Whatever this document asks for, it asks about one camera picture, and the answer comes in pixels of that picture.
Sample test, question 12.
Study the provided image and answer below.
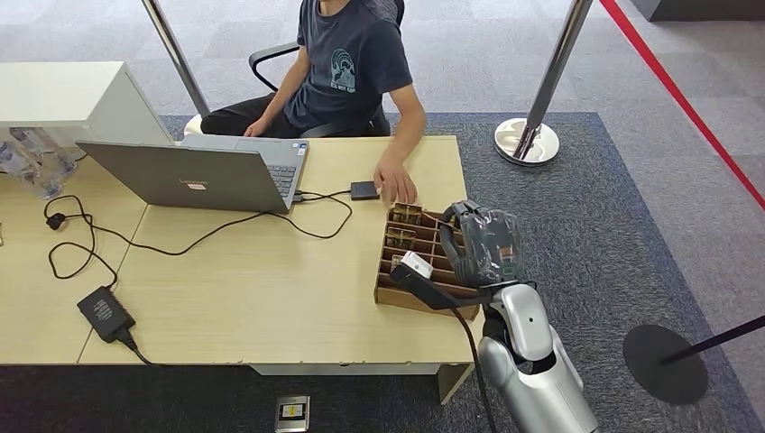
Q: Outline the dark grey rug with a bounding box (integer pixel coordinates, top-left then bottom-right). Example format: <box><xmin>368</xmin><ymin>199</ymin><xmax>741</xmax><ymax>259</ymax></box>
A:
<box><xmin>0</xmin><ymin>111</ymin><xmax>765</xmax><ymax>433</ymax></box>

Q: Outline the person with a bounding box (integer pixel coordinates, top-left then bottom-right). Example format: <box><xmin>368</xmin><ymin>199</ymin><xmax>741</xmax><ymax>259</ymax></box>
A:
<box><xmin>199</xmin><ymin>0</ymin><xmax>428</xmax><ymax>208</ymax></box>

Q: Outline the person's right hand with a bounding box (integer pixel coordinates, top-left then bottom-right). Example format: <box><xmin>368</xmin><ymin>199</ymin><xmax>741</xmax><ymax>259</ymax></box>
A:
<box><xmin>244</xmin><ymin>116</ymin><xmax>273</xmax><ymax>139</ymax></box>

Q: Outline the black card reader cable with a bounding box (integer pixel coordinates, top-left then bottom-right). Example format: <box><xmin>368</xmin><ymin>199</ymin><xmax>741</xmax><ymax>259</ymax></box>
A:
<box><xmin>293</xmin><ymin>189</ymin><xmax>353</xmax><ymax>201</ymax></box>

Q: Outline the grey laptop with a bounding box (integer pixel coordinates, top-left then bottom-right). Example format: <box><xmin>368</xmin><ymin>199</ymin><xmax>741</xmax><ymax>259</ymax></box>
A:
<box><xmin>76</xmin><ymin>133</ymin><xmax>310</xmax><ymax>215</ymax></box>

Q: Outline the black card reader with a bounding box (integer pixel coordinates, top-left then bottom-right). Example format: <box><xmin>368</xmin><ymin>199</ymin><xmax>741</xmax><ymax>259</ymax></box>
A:
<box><xmin>349</xmin><ymin>180</ymin><xmax>382</xmax><ymax>202</ymax></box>

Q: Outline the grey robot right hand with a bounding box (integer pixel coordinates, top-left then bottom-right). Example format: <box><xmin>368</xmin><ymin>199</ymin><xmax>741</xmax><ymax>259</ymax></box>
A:
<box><xmin>438</xmin><ymin>199</ymin><xmax>525</xmax><ymax>289</ymax></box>

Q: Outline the black mains cable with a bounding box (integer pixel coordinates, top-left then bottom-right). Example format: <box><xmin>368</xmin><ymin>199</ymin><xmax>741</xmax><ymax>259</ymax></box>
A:
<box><xmin>115</xmin><ymin>328</ymin><xmax>157</xmax><ymax>366</ymax></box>

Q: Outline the wooden card organizer box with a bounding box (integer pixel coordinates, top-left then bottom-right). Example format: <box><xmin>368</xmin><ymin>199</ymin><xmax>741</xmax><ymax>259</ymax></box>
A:
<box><xmin>373</xmin><ymin>202</ymin><xmax>483</xmax><ymax>323</ymax></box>

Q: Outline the black wrist camera, pale box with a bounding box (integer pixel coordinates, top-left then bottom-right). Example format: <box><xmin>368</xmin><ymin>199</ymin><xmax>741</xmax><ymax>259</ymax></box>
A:
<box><xmin>389</xmin><ymin>251</ymin><xmax>498</xmax><ymax>311</ymax></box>

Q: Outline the metal floor socket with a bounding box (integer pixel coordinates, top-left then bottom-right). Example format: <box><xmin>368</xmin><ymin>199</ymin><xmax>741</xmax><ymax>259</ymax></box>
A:
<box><xmin>273</xmin><ymin>395</ymin><xmax>312</xmax><ymax>433</ymax></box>

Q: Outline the black office chair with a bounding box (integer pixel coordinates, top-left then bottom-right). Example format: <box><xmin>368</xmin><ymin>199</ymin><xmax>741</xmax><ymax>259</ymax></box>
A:
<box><xmin>248</xmin><ymin>0</ymin><xmax>406</xmax><ymax>139</ymax></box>

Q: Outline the black power adapter brick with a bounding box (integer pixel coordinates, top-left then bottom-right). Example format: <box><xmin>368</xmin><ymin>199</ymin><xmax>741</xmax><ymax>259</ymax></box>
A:
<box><xmin>76</xmin><ymin>285</ymin><xmax>137</xmax><ymax>345</ymax></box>

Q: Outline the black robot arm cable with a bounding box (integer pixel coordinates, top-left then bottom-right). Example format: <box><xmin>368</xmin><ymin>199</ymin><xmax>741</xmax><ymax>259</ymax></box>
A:
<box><xmin>450</xmin><ymin>307</ymin><xmax>501</xmax><ymax>433</ymax></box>

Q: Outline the red barrier belt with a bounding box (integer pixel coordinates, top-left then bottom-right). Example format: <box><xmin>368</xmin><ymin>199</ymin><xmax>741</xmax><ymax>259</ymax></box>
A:
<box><xmin>598</xmin><ymin>0</ymin><xmax>765</xmax><ymax>213</ymax></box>

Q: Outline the white cabinet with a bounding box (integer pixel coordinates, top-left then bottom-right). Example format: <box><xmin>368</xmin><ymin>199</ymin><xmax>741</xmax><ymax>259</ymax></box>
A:
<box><xmin>0</xmin><ymin>60</ymin><xmax>175</xmax><ymax>147</ymax></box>

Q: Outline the clear plastic water bottle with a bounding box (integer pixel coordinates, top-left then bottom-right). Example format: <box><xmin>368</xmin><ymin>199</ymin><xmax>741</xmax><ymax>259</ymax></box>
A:
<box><xmin>0</xmin><ymin>140</ymin><xmax>65</xmax><ymax>200</ymax></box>
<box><xmin>9</xmin><ymin>125</ymin><xmax>79</xmax><ymax>177</ymax></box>

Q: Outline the black laptop power cable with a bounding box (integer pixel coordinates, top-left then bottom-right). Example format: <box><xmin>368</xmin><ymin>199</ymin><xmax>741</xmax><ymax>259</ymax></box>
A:
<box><xmin>43</xmin><ymin>192</ymin><xmax>355</xmax><ymax>291</ymax></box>

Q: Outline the chrome stanchion post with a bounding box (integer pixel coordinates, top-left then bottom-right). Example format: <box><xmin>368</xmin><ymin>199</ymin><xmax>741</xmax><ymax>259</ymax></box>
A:
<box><xmin>141</xmin><ymin>0</ymin><xmax>212</xmax><ymax>138</ymax></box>
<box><xmin>493</xmin><ymin>0</ymin><xmax>594</xmax><ymax>168</ymax></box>

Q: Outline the dark furniture base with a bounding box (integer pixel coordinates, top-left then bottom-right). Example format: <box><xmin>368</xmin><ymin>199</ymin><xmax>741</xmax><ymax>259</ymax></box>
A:
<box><xmin>627</xmin><ymin>0</ymin><xmax>765</xmax><ymax>24</ymax></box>

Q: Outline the wooden desk leg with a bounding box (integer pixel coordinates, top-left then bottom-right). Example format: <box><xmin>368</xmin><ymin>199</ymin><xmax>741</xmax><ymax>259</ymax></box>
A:
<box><xmin>437</xmin><ymin>363</ymin><xmax>476</xmax><ymax>406</ymax></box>

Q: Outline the black stanchion post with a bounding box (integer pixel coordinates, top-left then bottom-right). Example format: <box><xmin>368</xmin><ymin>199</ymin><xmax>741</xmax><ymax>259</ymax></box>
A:
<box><xmin>622</xmin><ymin>315</ymin><xmax>765</xmax><ymax>408</ymax></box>

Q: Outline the person's left hand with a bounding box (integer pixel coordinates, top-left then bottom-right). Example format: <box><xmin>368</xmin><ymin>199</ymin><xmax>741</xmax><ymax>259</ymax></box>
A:
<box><xmin>373</xmin><ymin>156</ymin><xmax>419</xmax><ymax>208</ymax></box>

